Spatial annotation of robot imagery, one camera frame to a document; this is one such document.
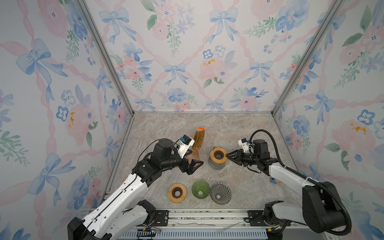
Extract green glass dripper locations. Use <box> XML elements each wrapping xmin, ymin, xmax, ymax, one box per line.
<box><xmin>192</xmin><ymin>180</ymin><xmax>211</xmax><ymax>199</ymax></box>

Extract orange glass carafe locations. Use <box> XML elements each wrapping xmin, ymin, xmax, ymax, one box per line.
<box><xmin>186</xmin><ymin>150</ymin><xmax>201</xmax><ymax>163</ymax></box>

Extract orange coffee filter pack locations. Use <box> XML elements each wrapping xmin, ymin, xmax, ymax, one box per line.
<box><xmin>193</xmin><ymin>127</ymin><xmax>206</xmax><ymax>151</ymax></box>

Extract grey glass dripper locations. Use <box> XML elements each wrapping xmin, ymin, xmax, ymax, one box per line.
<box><xmin>210</xmin><ymin>183</ymin><xmax>232</xmax><ymax>205</ymax></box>

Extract black corrugated cable conduit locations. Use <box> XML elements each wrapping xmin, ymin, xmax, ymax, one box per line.
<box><xmin>249</xmin><ymin>129</ymin><xmax>352</xmax><ymax>236</ymax></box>

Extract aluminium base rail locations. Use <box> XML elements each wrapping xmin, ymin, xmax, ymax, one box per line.
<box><xmin>80</xmin><ymin>206</ymin><xmax>337</xmax><ymax>240</ymax></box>

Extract small colourful toy figures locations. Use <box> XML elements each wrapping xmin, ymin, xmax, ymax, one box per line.
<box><xmin>270</xmin><ymin>178</ymin><xmax>281</xmax><ymax>185</ymax></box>

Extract wooden ring dripper holder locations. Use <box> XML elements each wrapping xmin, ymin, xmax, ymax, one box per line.
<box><xmin>210</xmin><ymin>148</ymin><xmax>228</xmax><ymax>165</ymax></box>

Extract grey glass carafe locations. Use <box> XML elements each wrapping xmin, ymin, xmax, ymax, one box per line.
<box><xmin>209</xmin><ymin>158</ymin><xmax>226</xmax><ymax>170</ymax></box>

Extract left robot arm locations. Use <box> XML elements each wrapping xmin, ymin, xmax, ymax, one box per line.
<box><xmin>68</xmin><ymin>135</ymin><xmax>203</xmax><ymax>240</ymax></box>

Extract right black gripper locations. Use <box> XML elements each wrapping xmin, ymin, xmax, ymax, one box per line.
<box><xmin>225</xmin><ymin>149</ymin><xmax>259</xmax><ymax>167</ymax></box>

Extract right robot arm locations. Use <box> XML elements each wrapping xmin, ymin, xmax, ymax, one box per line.
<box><xmin>226</xmin><ymin>140</ymin><xmax>352</xmax><ymax>236</ymax></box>

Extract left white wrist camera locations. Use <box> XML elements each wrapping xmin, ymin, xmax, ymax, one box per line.
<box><xmin>176</xmin><ymin>135</ymin><xmax>195</xmax><ymax>158</ymax></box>

